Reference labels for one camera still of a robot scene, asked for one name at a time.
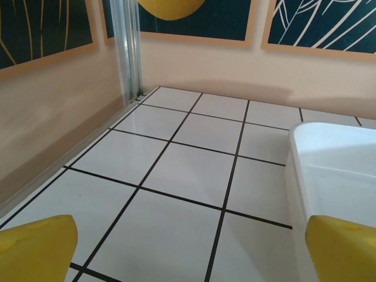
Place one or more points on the aluminium table edge rail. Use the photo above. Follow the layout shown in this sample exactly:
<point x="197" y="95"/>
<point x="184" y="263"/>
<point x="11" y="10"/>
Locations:
<point x="58" y="163"/>

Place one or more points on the white plastic container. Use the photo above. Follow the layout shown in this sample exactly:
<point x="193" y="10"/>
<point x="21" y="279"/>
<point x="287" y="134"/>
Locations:
<point x="337" y="176"/>

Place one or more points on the teal wall panel yellow oval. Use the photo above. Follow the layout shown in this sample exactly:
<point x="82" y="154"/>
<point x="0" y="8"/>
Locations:
<point x="220" y="23"/>

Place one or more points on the aluminium frame post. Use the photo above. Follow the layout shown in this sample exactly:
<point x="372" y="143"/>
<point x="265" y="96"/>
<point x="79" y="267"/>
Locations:
<point x="126" y="44"/>

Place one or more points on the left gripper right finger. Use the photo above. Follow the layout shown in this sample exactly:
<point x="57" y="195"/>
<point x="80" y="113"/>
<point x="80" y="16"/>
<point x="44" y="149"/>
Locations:
<point x="343" y="255"/>

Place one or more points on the teal wall panel gold lines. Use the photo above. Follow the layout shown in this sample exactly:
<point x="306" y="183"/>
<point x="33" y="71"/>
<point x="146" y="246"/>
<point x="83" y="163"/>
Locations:
<point x="44" y="29"/>

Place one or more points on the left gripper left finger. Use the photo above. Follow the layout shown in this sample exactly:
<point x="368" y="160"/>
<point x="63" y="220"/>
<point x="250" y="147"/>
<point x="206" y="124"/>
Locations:
<point x="32" y="252"/>

